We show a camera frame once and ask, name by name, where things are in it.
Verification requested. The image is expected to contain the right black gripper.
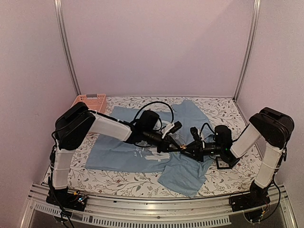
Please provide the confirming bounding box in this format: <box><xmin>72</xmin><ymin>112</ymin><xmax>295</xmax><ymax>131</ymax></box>
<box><xmin>181</xmin><ymin>140</ymin><xmax>224</xmax><ymax>162</ymax></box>

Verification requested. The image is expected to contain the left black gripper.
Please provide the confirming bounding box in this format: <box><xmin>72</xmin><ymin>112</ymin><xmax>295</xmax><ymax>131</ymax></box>
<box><xmin>143</xmin><ymin>129</ymin><xmax>182</xmax><ymax>154</ymax></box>

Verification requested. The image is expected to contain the silver brooch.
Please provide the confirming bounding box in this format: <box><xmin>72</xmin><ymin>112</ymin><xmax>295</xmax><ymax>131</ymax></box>
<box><xmin>180</xmin><ymin>144</ymin><xmax>187</xmax><ymax>150</ymax></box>

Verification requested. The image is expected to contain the light blue printed t-shirt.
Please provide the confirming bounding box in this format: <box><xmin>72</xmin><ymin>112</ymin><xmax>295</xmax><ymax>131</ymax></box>
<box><xmin>85</xmin><ymin>100</ymin><xmax>212</xmax><ymax>198</ymax></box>

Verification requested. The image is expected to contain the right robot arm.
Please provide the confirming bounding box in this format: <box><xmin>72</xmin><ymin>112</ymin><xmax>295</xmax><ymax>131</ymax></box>
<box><xmin>181</xmin><ymin>107</ymin><xmax>295</xmax><ymax>207</ymax></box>

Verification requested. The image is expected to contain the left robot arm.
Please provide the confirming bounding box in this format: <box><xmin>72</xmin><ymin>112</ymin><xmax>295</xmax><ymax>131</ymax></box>
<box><xmin>48</xmin><ymin>102</ymin><xmax>181</xmax><ymax>206</ymax></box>

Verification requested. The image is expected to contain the black open jewelry box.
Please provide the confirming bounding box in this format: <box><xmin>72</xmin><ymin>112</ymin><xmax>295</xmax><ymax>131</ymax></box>
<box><xmin>215</xmin><ymin>156</ymin><xmax>240</xmax><ymax>170</ymax></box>

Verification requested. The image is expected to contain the floral patterned table mat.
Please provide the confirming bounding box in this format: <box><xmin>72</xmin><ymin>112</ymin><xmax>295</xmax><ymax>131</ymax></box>
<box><xmin>41</xmin><ymin>95</ymin><xmax>271</xmax><ymax>198</ymax></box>

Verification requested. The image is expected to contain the pink plastic basket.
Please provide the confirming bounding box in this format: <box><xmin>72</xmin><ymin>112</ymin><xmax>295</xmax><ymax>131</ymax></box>
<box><xmin>72</xmin><ymin>94</ymin><xmax>107</xmax><ymax>114</ymax></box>

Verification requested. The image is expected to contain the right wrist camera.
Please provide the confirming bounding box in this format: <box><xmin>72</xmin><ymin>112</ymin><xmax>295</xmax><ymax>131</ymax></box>
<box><xmin>190</xmin><ymin>127</ymin><xmax>203</xmax><ymax>144</ymax></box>

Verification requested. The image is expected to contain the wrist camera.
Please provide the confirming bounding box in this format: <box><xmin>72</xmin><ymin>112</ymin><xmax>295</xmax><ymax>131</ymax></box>
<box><xmin>161</xmin><ymin>121</ymin><xmax>182</xmax><ymax>139</ymax></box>
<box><xmin>190</xmin><ymin>127</ymin><xmax>203</xmax><ymax>144</ymax></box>

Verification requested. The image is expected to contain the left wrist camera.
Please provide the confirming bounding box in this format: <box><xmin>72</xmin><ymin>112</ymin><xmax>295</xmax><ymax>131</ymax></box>
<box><xmin>161</xmin><ymin>121</ymin><xmax>182</xmax><ymax>139</ymax></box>

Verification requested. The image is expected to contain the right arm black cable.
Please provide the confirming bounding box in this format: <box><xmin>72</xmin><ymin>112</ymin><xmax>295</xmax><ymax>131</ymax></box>
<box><xmin>200</xmin><ymin>122</ymin><xmax>216</xmax><ymax>136</ymax></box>

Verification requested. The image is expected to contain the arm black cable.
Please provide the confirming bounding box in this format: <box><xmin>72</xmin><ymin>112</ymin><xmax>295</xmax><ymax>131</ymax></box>
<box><xmin>200</xmin><ymin>122</ymin><xmax>216</xmax><ymax>136</ymax></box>
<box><xmin>134</xmin><ymin>101</ymin><xmax>175</xmax><ymax>124</ymax></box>

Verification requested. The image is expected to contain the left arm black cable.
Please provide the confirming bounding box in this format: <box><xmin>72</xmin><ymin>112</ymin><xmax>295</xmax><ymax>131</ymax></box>
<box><xmin>134</xmin><ymin>101</ymin><xmax>175</xmax><ymax>124</ymax></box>

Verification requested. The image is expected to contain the front aluminium rail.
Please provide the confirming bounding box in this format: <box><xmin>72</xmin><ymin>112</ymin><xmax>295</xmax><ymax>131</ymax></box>
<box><xmin>21</xmin><ymin>184</ymin><xmax>299</xmax><ymax>228</ymax></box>

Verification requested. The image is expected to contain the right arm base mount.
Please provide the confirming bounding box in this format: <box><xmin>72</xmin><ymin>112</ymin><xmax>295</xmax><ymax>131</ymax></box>
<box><xmin>228</xmin><ymin>189</ymin><xmax>270</xmax><ymax>212</ymax></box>

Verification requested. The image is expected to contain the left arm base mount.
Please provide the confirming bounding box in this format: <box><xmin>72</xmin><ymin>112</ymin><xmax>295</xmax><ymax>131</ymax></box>
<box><xmin>46</xmin><ymin>188</ymin><xmax>88</xmax><ymax>211</ymax></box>

